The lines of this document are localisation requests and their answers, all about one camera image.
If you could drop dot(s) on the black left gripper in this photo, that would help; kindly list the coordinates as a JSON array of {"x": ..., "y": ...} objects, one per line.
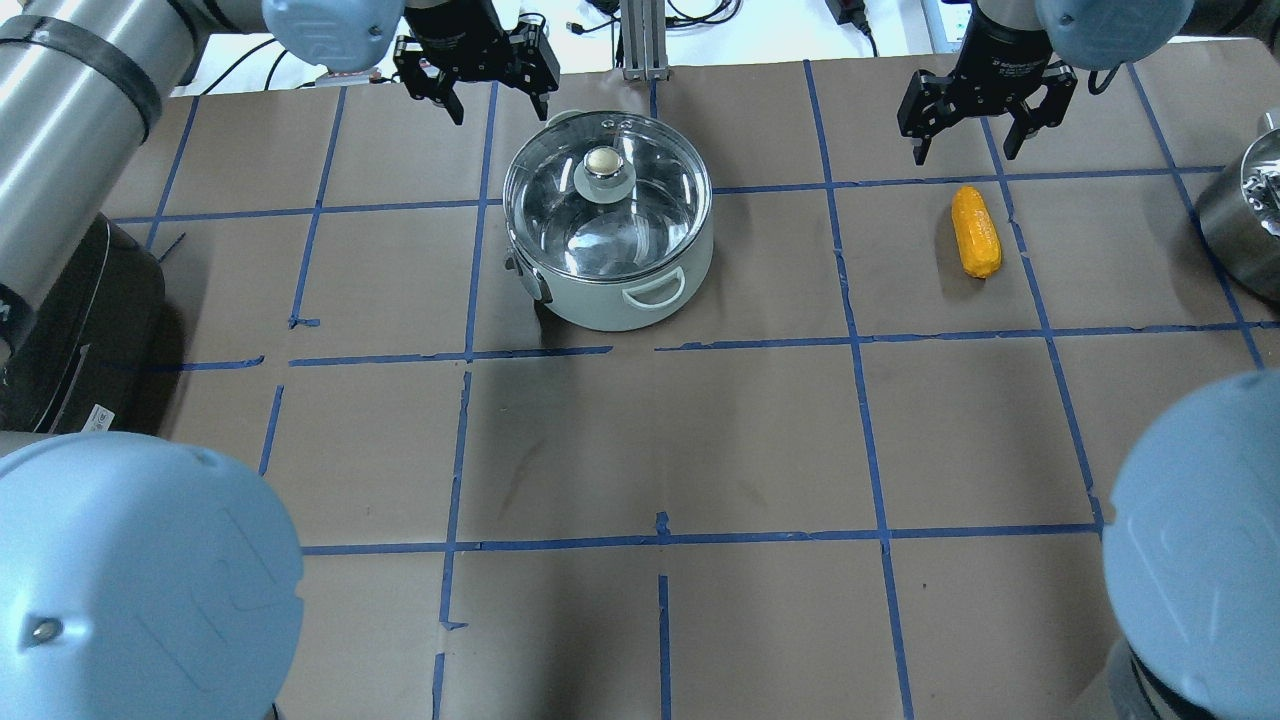
[{"x": 462, "y": 24}]

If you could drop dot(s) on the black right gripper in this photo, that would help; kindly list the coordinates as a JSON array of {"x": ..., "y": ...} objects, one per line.
[{"x": 1003, "y": 52}]

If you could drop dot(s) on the yellow toy corn cob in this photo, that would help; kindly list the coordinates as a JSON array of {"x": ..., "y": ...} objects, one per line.
[{"x": 979, "y": 247}]

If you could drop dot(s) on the glass pot lid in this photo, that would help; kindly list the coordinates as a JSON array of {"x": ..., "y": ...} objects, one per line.
[{"x": 606, "y": 197}]

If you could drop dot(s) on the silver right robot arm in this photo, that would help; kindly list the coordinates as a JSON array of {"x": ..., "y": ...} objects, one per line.
[{"x": 1190, "y": 558}]

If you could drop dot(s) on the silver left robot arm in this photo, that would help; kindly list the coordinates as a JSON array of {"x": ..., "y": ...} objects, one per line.
[{"x": 143, "y": 578}]

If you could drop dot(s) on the stainless steel steamer pot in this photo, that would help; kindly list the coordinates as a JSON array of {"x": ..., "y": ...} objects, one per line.
[{"x": 1239, "y": 213}]

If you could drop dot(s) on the black rice cooker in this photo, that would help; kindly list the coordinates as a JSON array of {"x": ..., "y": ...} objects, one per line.
[{"x": 75, "y": 358}]

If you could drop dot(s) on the aluminium frame post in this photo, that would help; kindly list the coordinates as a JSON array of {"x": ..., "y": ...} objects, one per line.
[{"x": 643, "y": 30}]

